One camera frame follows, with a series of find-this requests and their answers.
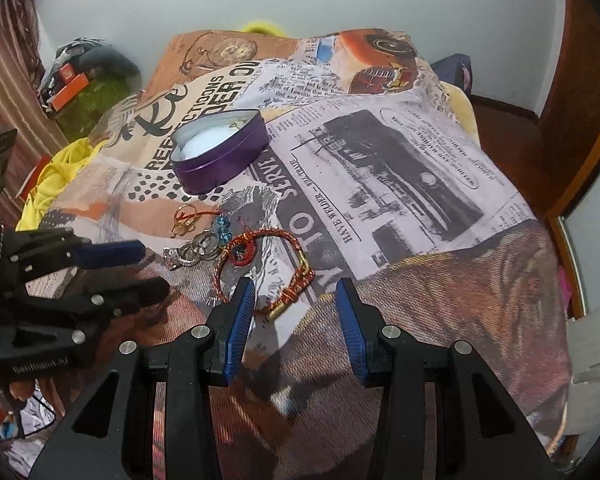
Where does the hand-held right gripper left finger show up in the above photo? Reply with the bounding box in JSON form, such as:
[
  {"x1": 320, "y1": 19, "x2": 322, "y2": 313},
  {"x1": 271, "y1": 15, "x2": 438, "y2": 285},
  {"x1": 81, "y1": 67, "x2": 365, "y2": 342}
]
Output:
[{"x1": 27, "y1": 276, "x2": 257, "y2": 480}]

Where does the striped curtain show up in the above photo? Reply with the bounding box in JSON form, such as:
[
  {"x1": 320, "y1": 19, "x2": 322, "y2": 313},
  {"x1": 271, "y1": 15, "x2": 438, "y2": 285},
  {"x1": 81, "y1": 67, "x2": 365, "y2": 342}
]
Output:
[{"x1": 0, "y1": 0, "x2": 76, "y2": 161}]

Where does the wooden door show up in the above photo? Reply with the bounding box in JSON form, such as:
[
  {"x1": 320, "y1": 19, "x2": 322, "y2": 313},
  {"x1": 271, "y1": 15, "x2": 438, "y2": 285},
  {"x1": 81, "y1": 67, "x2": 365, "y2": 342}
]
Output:
[{"x1": 537, "y1": 0, "x2": 600, "y2": 211}]

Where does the pale yellow sheet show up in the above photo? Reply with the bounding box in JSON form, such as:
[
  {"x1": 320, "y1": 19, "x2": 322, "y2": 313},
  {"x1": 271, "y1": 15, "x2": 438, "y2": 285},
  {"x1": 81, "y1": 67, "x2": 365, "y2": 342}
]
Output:
[{"x1": 440, "y1": 80, "x2": 481, "y2": 146}]

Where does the red woven bracelet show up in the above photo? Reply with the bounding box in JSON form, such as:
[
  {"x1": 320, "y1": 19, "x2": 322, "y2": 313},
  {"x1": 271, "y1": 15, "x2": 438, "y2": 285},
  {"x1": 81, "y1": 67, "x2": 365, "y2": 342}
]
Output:
[{"x1": 215, "y1": 228, "x2": 315, "y2": 322}]

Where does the green patterned box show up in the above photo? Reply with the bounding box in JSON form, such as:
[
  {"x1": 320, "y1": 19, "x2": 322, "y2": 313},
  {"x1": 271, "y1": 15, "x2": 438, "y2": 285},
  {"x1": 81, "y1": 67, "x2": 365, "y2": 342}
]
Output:
[{"x1": 60, "y1": 77, "x2": 141, "y2": 143}]

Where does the purple heart-shaped tin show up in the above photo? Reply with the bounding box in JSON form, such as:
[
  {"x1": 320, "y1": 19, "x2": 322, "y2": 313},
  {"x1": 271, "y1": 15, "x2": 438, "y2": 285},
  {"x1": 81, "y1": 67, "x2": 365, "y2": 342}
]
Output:
[{"x1": 170, "y1": 108, "x2": 270, "y2": 194}]

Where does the flat orange box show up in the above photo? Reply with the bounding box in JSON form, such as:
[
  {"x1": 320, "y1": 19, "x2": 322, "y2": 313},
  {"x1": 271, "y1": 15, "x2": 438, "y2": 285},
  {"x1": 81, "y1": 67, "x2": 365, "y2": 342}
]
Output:
[{"x1": 47, "y1": 72, "x2": 91, "y2": 113}]

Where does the silver ring cluster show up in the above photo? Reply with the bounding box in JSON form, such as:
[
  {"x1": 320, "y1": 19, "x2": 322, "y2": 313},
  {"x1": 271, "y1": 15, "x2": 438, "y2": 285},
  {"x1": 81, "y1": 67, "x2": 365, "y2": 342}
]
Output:
[{"x1": 162, "y1": 230, "x2": 223, "y2": 271}]

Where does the printed blanket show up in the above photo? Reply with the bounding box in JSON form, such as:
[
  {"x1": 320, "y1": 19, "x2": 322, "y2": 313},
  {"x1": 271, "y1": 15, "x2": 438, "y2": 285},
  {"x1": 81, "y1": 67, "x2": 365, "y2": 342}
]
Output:
[{"x1": 10, "y1": 28, "x2": 573, "y2": 480}]

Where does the grey pillow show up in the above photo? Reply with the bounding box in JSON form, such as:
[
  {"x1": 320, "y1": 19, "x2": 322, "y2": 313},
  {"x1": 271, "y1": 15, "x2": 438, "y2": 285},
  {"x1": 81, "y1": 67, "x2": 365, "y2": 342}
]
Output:
[{"x1": 80, "y1": 45, "x2": 141, "y2": 81}]

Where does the red box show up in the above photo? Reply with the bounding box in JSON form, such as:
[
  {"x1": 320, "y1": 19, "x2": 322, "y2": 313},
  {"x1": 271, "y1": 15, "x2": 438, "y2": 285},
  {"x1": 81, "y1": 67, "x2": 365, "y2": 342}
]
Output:
[{"x1": 19, "y1": 154, "x2": 51, "y2": 198}]

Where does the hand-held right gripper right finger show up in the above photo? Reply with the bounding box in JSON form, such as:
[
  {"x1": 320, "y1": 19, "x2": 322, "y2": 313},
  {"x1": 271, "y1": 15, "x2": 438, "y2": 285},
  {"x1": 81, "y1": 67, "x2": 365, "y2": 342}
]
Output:
[{"x1": 334, "y1": 277, "x2": 556, "y2": 480}]

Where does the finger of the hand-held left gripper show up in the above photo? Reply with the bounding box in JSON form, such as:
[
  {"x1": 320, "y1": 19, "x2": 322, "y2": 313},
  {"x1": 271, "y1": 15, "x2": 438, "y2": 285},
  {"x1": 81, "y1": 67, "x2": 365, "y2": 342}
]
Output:
[
  {"x1": 10, "y1": 277, "x2": 171, "y2": 346},
  {"x1": 2, "y1": 228, "x2": 147, "y2": 283}
]

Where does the wooden wardrobe with white doors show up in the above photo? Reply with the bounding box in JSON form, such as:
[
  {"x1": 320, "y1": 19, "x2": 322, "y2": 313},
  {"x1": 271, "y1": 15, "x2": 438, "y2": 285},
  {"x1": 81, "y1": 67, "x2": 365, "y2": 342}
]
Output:
[{"x1": 547, "y1": 180, "x2": 600, "y2": 321}]

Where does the dark blue box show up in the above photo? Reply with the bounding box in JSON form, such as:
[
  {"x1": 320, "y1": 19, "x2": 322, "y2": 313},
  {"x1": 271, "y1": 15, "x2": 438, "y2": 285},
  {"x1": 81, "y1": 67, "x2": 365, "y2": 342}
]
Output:
[{"x1": 432, "y1": 53, "x2": 476, "y2": 96}]

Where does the yellow cloth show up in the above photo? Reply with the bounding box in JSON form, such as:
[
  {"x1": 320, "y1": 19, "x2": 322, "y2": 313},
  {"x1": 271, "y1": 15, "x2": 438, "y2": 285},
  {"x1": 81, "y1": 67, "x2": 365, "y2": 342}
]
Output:
[{"x1": 15, "y1": 137, "x2": 108, "y2": 231}]

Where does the yellow foam cushion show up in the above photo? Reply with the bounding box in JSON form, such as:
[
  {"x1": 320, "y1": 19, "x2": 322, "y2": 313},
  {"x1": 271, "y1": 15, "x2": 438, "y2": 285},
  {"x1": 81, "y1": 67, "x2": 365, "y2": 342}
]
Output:
[{"x1": 240, "y1": 20, "x2": 286, "y2": 37}]

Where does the red gold small pendant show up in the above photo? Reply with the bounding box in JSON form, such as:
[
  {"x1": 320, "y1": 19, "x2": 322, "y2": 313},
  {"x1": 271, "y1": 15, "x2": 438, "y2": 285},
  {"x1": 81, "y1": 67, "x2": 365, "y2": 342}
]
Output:
[{"x1": 170, "y1": 203, "x2": 221, "y2": 237}]

